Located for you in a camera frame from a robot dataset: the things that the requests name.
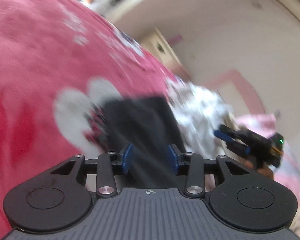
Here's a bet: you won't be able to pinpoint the black pants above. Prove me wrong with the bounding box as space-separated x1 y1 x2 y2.
100 96 188 188

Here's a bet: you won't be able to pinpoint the cream nightstand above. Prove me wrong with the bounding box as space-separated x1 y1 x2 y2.
140 27 190 78

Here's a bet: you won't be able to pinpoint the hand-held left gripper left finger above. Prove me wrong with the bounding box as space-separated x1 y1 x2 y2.
51 143 134 197

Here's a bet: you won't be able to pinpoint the pink floral blanket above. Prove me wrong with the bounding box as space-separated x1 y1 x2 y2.
0 0 190 233

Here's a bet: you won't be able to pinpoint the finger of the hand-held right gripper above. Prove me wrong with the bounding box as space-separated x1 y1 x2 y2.
214 124 243 142
225 140 252 157

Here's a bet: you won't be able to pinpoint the crumpled white shirt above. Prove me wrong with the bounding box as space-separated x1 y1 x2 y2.
170 84 240 160

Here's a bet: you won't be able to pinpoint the person's right hand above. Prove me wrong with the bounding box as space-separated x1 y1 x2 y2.
242 159 275 180

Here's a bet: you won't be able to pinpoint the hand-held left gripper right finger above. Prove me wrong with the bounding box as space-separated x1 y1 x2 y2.
167 144 252 198

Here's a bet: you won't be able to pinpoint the pink frame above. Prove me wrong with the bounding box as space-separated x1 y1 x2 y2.
202 69 267 113

